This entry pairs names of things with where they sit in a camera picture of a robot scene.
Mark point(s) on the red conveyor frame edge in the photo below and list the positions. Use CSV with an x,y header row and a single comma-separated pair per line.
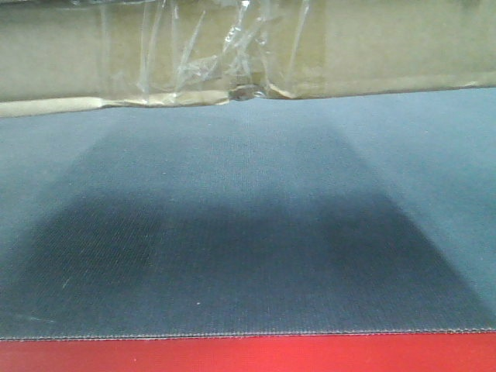
x,y
399,352

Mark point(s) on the brown cardboard carton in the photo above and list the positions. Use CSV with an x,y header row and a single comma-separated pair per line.
x,y
69,56

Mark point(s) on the dark grey conveyor belt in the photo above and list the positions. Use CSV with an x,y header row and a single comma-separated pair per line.
x,y
347,215

